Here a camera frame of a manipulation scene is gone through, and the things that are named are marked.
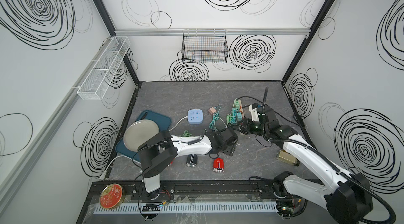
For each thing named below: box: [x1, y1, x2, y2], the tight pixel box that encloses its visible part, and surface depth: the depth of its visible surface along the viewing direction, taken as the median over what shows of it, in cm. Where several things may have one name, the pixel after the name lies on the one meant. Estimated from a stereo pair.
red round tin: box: [99, 182, 126, 210], surface depth 71 cm
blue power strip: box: [187, 108, 204, 125], surface depth 99 cm
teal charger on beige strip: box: [236, 112, 243, 121], surface depth 95 cm
